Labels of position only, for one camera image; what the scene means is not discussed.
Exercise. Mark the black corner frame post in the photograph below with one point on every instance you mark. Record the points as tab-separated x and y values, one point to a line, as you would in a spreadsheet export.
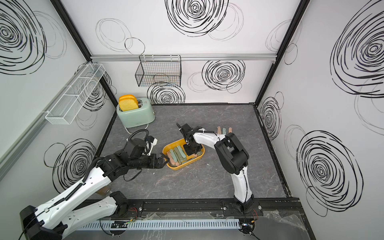
302	7
65	17

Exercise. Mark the light green fruit knife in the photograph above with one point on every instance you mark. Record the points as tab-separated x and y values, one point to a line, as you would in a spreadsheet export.
181	153

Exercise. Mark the black wire wall basket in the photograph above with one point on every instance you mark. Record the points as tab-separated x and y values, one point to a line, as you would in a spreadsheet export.
159	68

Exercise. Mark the green handled fruit knife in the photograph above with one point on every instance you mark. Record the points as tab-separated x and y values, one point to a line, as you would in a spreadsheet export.
175	157

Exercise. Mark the yellow toast slice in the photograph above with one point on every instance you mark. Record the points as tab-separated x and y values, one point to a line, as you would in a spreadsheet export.
128	104
127	97

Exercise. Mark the black corner frame post left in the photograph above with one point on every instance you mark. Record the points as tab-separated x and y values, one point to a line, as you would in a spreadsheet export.
65	17

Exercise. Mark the yellow toast slice front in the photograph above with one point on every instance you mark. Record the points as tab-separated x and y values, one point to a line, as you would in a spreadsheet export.
128	104

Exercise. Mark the aluminium wall rail back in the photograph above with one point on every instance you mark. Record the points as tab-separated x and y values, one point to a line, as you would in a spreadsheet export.
183	57

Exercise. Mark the yellow toast slice rear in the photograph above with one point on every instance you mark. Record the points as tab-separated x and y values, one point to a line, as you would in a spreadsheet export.
127	97

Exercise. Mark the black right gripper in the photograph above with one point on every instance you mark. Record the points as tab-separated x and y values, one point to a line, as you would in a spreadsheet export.
188	152

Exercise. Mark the white mesh wall shelf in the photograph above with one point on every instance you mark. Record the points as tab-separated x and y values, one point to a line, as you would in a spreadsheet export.
84	92

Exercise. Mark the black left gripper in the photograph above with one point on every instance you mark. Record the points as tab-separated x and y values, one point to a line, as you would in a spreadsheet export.
155	164

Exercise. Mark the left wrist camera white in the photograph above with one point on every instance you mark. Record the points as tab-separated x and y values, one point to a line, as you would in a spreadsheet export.
151	142

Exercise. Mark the mint green toaster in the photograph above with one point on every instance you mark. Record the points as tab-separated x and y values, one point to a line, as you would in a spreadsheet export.
137	117

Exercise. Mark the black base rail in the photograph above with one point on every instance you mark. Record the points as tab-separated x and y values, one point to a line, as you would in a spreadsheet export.
226	207

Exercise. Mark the pink fruit knife in box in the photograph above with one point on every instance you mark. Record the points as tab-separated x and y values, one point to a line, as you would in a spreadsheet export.
172	161

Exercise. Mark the yellow storage box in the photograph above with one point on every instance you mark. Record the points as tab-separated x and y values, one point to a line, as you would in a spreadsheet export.
190	159

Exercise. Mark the white slotted cable duct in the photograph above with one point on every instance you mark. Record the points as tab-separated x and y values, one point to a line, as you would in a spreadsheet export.
197	224

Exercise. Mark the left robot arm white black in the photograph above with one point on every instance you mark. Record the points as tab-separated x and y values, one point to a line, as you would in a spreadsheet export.
61	216

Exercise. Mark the black corner frame post right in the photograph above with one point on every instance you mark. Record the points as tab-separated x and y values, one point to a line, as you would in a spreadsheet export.
302	7

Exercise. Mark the aluminium wall rail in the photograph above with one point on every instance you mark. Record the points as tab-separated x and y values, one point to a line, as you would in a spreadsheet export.
12	155
183	57

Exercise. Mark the aluminium wall rail left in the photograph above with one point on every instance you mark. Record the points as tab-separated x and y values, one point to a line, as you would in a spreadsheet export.
12	155

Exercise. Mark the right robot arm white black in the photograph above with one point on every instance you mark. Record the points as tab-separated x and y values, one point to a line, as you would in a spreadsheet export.
232	155

